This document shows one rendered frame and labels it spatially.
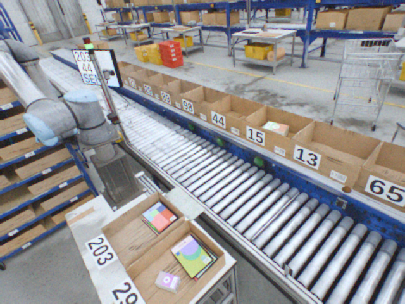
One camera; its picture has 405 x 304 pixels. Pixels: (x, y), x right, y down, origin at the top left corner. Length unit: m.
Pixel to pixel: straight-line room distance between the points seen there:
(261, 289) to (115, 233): 1.15
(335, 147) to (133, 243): 1.39
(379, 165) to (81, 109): 1.70
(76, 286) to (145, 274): 1.18
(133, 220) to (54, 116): 0.72
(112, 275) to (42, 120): 0.83
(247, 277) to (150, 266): 0.96
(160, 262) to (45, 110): 0.93
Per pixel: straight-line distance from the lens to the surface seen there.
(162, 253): 1.35
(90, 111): 1.36
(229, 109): 2.16
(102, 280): 1.41
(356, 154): 1.72
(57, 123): 1.33
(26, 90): 1.50
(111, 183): 1.57
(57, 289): 2.51
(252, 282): 2.06
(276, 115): 1.88
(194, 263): 1.24
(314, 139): 1.79
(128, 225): 1.53
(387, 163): 1.69
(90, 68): 2.33
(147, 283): 1.30
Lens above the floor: 1.88
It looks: 36 degrees down
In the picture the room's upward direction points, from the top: 8 degrees counter-clockwise
